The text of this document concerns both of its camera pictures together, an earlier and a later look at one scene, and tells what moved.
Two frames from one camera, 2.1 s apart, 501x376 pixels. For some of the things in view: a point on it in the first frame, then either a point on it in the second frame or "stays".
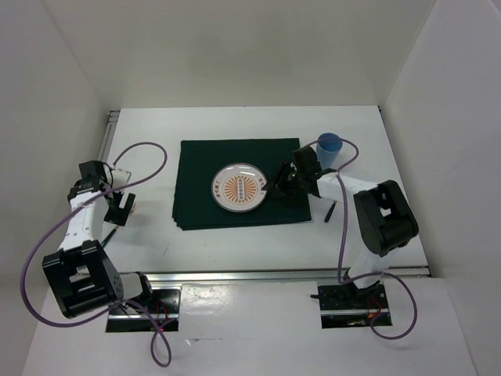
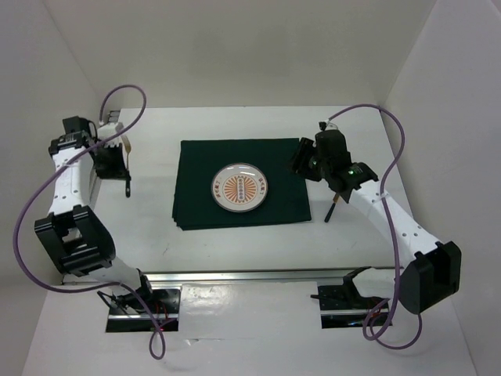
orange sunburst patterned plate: (238, 188) stays
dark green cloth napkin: (195, 205) stays
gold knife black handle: (329, 212) stays
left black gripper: (118, 215) to (119, 170)
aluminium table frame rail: (393, 273) stays
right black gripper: (283, 189) to (305, 150)
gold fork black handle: (109, 236) to (127, 148)
